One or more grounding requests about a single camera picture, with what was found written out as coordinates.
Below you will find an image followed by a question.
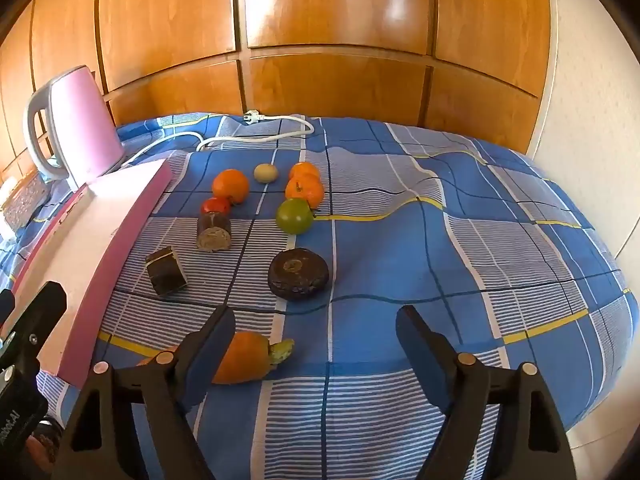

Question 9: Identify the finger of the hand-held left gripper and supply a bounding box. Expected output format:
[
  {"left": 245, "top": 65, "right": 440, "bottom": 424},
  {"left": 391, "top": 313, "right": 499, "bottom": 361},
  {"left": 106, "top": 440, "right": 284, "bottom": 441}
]
[{"left": 0, "top": 281, "right": 68, "bottom": 368}]

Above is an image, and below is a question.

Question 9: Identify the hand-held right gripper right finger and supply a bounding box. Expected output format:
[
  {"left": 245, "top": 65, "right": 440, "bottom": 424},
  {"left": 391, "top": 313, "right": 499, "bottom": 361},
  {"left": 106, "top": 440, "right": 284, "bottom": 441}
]
[{"left": 396, "top": 305, "right": 578, "bottom": 480}]

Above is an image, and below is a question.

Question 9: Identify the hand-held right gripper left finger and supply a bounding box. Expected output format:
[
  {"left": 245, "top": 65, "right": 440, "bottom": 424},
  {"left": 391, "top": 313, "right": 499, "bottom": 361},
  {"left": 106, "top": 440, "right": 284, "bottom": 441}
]
[{"left": 50, "top": 305, "right": 236, "bottom": 480}]

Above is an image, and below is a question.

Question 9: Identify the orange carrot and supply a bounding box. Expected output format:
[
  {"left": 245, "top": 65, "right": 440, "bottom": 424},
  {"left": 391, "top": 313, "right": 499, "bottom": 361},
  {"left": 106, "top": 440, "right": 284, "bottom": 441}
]
[{"left": 136, "top": 331, "right": 295, "bottom": 385}]

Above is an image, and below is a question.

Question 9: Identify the pink shallow box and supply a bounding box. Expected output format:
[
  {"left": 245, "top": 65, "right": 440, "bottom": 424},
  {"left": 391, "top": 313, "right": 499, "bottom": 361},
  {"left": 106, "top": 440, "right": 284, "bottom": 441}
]
[{"left": 10, "top": 159, "right": 173, "bottom": 388}]

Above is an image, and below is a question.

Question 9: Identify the dark brown block piece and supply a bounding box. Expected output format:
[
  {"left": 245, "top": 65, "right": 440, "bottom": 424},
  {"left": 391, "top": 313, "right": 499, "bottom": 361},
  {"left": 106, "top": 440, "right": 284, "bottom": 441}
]
[{"left": 145, "top": 246, "right": 188, "bottom": 296}]

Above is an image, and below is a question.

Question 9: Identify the dark brown round fruit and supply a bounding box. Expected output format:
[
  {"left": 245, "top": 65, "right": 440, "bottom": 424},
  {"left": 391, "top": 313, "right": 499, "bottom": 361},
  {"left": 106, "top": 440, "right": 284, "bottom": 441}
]
[{"left": 267, "top": 248, "right": 330, "bottom": 301}]

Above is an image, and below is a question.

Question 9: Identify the dark brown cylinder piece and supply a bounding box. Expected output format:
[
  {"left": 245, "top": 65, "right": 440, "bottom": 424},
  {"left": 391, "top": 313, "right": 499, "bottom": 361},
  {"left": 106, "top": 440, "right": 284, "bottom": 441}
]
[{"left": 196, "top": 212, "right": 234, "bottom": 253}]

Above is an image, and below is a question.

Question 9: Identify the green tomato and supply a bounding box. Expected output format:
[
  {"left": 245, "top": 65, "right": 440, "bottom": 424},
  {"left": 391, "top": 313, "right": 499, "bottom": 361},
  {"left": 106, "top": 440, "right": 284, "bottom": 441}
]
[{"left": 275, "top": 198, "right": 315, "bottom": 235}]

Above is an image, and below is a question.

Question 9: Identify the blue plaid blanket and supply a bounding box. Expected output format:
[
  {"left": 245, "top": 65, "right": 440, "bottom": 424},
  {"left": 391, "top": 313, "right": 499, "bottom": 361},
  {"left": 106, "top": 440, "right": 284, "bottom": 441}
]
[{"left": 0, "top": 112, "right": 640, "bottom": 480}]

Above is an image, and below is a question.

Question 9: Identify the glittery brown box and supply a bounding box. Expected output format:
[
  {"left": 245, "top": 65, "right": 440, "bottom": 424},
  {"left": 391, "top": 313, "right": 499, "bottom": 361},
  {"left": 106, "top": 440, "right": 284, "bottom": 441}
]
[{"left": 0, "top": 171, "right": 49, "bottom": 231}]

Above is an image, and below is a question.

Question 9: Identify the pink electric kettle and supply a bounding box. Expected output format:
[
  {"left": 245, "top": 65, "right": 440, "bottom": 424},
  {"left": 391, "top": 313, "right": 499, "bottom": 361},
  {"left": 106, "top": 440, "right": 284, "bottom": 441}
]
[{"left": 25, "top": 65, "right": 126, "bottom": 192}]

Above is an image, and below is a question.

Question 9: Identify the wooden wardrobe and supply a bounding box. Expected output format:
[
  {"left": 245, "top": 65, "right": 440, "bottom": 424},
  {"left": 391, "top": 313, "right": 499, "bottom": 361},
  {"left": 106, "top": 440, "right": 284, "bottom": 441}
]
[{"left": 0, "top": 0, "right": 553, "bottom": 181}]

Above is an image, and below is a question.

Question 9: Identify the white power cable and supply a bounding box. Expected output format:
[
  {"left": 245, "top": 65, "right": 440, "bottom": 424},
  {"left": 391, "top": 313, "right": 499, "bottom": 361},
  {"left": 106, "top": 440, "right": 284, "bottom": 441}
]
[{"left": 120, "top": 110, "right": 316, "bottom": 168}]

